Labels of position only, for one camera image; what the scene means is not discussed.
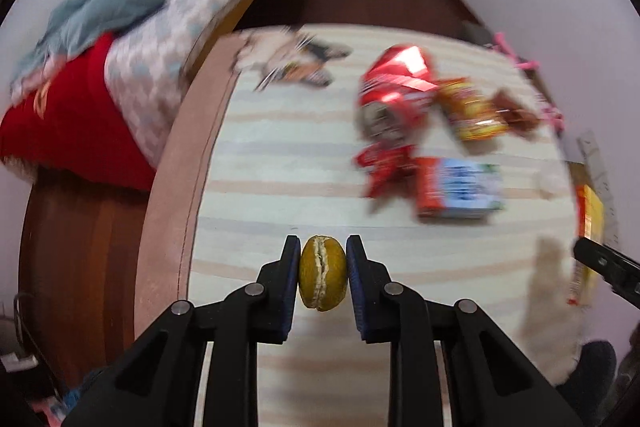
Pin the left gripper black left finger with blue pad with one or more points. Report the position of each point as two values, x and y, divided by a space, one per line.
198 365

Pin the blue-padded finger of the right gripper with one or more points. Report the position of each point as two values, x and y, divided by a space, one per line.
620 272

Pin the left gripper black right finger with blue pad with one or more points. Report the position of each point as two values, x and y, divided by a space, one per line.
449 365

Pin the brown snack wrapper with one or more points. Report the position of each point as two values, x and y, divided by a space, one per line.
518 117

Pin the green macaron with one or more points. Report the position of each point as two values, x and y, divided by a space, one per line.
323 273

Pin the blue white milk carton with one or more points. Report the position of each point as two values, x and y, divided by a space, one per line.
457 188

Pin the orange yellow snack bag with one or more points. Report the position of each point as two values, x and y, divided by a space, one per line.
472 116

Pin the red wrapper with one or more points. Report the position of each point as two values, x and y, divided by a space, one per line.
385 165

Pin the crushed red soda can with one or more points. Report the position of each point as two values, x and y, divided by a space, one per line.
395 94

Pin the pink panther plush toy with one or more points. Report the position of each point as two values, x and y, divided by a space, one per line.
546 110

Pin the bed with patterned mattress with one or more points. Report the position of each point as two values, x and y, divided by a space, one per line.
69 247

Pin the red cloth on bed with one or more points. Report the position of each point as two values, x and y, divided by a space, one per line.
72 124

